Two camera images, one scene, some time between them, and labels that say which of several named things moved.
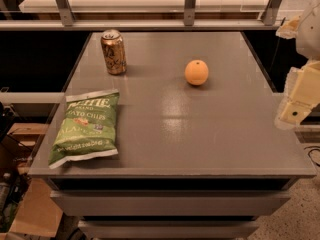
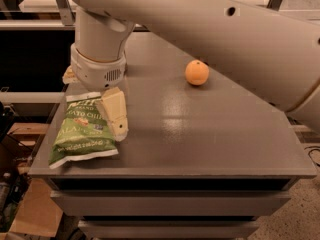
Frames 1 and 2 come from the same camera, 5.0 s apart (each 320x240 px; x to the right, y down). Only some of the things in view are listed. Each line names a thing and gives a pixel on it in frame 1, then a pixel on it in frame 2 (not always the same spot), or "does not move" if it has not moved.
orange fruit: [196, 72] does not move
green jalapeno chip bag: [88, 129] does not move
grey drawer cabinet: [204, 151] does not move
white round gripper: [310, 37] -> [96, 74]
